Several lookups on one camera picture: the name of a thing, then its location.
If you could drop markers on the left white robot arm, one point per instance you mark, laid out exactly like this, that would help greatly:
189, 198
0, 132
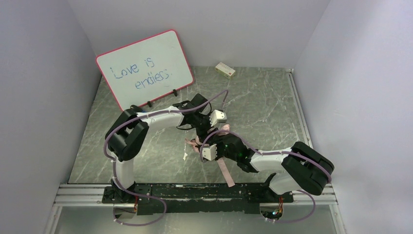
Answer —
125, 138

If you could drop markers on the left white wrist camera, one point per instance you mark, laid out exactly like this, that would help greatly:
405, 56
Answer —
216, 117

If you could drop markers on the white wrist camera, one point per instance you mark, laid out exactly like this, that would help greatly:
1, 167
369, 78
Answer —
209, 153
216, 117

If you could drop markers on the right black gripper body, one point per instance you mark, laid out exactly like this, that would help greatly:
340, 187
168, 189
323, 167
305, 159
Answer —
216, 142

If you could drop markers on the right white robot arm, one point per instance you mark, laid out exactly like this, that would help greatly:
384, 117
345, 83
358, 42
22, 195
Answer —
299, 167

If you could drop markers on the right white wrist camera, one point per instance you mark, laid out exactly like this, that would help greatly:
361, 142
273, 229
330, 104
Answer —
209, 153

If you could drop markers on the blue stapler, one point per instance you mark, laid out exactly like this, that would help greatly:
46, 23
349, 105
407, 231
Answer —
136, 109

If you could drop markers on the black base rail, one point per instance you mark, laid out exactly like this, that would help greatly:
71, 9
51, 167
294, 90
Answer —
194, 198

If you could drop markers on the small white cardboard box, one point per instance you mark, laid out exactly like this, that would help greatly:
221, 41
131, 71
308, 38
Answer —
225, 70

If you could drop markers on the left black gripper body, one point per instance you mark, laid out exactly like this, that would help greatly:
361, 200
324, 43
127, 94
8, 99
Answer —
204, 126

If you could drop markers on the pink framed whiteboard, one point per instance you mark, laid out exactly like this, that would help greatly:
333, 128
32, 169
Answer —
146, 70

